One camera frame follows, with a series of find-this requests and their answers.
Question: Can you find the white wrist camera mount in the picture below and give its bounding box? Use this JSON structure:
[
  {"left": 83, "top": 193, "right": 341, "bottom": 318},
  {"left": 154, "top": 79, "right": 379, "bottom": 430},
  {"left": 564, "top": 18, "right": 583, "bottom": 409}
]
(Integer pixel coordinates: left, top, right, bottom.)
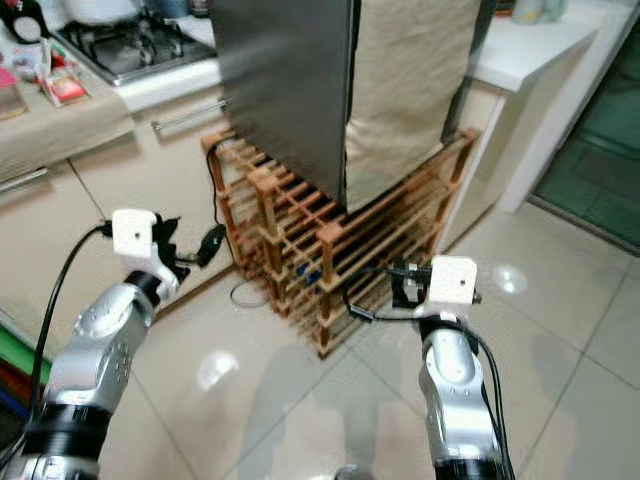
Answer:
[
  {"left": 420, "top": 256, "right": 479, "bottom": 319},
  {"left": 111, "top": 208, "right": 183, "bottom": 301}
]

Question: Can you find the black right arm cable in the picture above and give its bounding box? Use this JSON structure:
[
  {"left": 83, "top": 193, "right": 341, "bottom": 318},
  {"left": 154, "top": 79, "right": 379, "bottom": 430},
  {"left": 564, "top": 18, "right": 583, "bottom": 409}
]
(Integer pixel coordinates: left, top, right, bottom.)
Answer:
[{"left": 343, "top": 264, "right": 518, "bottom": 477}]

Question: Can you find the white counter unit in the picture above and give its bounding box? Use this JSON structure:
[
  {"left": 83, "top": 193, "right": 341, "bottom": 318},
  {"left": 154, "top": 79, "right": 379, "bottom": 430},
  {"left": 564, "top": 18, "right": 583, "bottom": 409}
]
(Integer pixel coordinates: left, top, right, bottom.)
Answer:
[{"left": 435, "top": 0, "right": 640, "bottom": 246}]

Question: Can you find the steel gas stove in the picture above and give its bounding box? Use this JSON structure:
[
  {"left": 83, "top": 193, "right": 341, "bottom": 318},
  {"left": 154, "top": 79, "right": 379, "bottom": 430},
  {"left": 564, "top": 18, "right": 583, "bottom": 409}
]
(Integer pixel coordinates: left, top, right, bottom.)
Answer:
[{"left": 57, "top": 12, "right": 221, "bottom": 87}]

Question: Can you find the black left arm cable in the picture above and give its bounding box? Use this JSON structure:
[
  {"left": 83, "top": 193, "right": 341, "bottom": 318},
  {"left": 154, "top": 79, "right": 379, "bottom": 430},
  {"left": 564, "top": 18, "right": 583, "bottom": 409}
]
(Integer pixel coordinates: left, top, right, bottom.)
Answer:
[{"left": 32, "top": 224, "right": 114, "bottom": 403}]

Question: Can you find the beige cloth fridge cover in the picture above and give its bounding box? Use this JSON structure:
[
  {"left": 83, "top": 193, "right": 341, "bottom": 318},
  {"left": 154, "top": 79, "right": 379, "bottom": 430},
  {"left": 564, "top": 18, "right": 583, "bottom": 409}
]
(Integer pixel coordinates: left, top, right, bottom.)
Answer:
[{"left": 345, "top": 0, "right": 486, "bottom": 213}]

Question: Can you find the blue flat board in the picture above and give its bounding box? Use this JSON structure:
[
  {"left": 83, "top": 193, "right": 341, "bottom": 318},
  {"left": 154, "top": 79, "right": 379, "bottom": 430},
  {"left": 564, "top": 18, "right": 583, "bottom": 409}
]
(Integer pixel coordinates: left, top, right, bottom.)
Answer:
[{"left": 0, "top": 388, "right": 29, "bottom": 419}]

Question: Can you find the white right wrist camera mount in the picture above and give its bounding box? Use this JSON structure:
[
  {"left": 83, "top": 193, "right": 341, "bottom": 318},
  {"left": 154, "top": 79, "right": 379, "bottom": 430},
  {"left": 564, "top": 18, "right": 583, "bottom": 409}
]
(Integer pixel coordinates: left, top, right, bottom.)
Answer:
[{"left": 420, "top": 256, "right": 479, "bottom": 319}]

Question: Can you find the red flat board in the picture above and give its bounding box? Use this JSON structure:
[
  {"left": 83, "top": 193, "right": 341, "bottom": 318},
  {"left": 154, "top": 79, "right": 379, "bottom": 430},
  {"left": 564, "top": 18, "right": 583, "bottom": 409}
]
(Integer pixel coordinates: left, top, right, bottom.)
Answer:
[{"left": 0, "top": 358, "right": 33, "bottom": 406}]

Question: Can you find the green flat board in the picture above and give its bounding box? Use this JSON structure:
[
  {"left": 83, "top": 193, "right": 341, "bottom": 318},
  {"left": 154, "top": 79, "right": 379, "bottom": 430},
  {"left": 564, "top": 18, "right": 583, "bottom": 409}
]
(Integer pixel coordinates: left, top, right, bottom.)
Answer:
[{"left": 0, "top": 325, "right": 41, "bottom": 386}]

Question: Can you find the black bottle with white label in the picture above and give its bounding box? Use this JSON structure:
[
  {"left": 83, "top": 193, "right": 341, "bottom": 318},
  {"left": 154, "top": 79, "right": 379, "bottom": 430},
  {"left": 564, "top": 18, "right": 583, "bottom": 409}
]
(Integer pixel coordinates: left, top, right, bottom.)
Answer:
[{"left": 0, "top": 0, "right": 51, "bottom": 43}]

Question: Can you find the white printed packet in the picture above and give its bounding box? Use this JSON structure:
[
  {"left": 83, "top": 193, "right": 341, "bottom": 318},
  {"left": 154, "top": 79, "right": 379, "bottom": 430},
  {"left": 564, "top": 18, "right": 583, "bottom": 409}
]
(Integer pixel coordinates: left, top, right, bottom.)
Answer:
[{"left": 5, "top": 40, "right": 56, "bottom": 83}]

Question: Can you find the dark green door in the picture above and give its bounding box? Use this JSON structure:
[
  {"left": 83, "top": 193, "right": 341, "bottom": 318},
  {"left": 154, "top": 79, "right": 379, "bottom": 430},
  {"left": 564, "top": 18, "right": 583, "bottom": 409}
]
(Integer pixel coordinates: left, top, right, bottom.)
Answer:
[{"left": 530, "top": 58, "right": 640, "bottom": 251}]

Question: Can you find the red snack packet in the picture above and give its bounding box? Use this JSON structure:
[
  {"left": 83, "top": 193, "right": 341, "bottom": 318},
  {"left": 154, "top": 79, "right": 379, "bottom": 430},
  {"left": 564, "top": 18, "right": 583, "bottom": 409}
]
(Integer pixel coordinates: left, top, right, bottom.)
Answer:
[{"left": 43, "top": 65, "right": 91, "bottom": 107}]

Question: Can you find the beige counter cloth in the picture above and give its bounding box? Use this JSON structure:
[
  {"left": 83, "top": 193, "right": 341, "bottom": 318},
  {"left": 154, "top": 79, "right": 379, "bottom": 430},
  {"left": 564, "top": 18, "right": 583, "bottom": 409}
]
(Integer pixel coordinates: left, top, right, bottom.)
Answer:
[{"left": 0, "top": 85, "right": 136, "bottom": 183}]

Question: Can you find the beige kitchen cabinet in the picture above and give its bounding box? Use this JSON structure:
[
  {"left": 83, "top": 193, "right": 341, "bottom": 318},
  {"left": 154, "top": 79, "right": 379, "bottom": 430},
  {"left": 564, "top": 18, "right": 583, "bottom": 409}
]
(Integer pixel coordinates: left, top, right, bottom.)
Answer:
[{"left": 0, "top": 90, "right": 233, "bottom": 353}]

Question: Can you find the metal drawer handle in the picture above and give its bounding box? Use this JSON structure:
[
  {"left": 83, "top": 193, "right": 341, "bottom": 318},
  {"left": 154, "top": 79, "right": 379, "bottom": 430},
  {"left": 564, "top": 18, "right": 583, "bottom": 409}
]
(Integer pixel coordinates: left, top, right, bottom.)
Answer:
[
  {"left": 152, "top": 98, "right": 229, "bottom": 135},
  {"left": 0, "top": 167, "right": 51, "bottom": 194}
]

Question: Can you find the white pot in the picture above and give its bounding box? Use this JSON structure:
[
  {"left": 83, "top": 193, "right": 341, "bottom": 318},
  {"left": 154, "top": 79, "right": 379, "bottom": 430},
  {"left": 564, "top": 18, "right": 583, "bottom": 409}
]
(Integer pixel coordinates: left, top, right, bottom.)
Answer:
[{"left": 65, "top": 0, "right": 141, "bottom": 26}]

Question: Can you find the pink lidded box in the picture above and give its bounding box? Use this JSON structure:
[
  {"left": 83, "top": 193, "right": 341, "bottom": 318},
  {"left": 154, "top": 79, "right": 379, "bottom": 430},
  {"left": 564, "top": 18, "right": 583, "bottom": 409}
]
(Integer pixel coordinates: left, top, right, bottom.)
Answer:
[{"left": 0, "top": 65, "right": 29, "bottom": 121}]

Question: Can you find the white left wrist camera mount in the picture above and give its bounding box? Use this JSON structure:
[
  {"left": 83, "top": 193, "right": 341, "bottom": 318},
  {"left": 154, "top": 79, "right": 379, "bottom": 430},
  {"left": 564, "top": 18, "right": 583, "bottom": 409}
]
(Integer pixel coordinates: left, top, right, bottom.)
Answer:
[{"left": 111, "top": 208, "right": 183, "bottom": 301}]

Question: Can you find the wooden slatted rack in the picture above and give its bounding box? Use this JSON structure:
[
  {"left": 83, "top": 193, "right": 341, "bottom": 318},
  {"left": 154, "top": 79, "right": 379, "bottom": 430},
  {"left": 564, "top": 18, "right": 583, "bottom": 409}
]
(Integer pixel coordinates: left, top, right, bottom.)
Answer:
[{"left": 202, "top": 125, "right": 481, "bottom": 359}]

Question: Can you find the black fridge power cable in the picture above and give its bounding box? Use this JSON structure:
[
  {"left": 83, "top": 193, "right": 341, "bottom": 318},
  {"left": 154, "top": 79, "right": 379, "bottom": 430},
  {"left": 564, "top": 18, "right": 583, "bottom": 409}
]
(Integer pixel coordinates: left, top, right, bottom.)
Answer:
[{"left": 206, "top": 148, "right": 267, "bottom": 309}]

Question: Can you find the steel mini fridge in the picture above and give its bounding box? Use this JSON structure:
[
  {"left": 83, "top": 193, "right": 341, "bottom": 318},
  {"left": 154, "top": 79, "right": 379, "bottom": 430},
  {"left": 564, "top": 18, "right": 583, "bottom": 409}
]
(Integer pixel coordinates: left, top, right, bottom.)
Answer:
[{"left": 210, "top": 0, "right": 364, "bottom": 213}]

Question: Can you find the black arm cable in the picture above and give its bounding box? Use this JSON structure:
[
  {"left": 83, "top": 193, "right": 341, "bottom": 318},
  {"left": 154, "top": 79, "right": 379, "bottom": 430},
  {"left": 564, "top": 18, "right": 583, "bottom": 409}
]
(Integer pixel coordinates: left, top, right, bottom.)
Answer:
[
  {"left": 32, "top": 224, "right": 114, "bottom": 403},
  {"left": 343, "top": 264, "right": 518, "bottom": 477}
]

